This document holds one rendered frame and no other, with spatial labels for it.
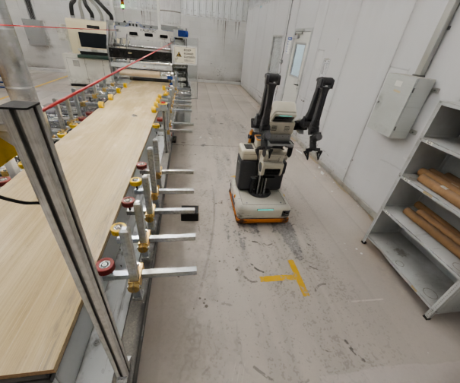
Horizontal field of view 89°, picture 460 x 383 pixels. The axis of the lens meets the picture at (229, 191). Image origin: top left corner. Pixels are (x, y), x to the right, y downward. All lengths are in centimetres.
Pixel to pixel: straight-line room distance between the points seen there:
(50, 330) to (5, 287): 31
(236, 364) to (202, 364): 23
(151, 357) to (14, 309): 99
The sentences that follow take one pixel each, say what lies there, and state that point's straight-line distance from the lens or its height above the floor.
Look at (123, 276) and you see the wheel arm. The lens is 128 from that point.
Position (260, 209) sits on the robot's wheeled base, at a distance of 264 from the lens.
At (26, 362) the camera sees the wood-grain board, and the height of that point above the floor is 90.
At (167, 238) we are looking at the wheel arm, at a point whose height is 82.
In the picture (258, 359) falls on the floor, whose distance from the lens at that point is 198.
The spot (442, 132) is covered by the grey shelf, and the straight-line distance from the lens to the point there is 275.
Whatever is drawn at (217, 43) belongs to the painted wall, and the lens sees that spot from 1190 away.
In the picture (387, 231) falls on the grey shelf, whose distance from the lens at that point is 321.
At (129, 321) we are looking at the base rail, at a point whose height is 70.
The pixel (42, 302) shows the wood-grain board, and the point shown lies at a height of 90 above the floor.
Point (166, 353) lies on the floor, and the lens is 197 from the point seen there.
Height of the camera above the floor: 181
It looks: 33 degrees down
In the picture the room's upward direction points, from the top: 6 degrees clockwise
